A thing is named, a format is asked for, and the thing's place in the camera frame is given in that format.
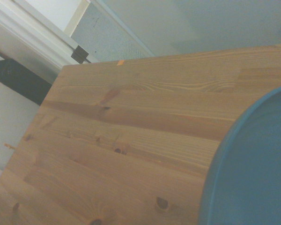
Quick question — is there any black heater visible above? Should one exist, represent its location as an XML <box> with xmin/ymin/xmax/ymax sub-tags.
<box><xmin>0</xmin><ymin>59</ymin><xmax>52</xmax><ymax>106</ymax></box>

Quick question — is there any teal round plate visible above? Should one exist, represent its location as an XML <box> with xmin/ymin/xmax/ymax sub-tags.
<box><xmin>200</xmin><ymin>84</ymin><xmax>281</xmax><ymax>225</ymax></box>

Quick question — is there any brass door hinge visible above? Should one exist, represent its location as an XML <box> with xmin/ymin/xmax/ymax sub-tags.
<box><xmin>71</xmin><ymin>45</ymin><xmax>89</xmax><ymax>63</ymax></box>

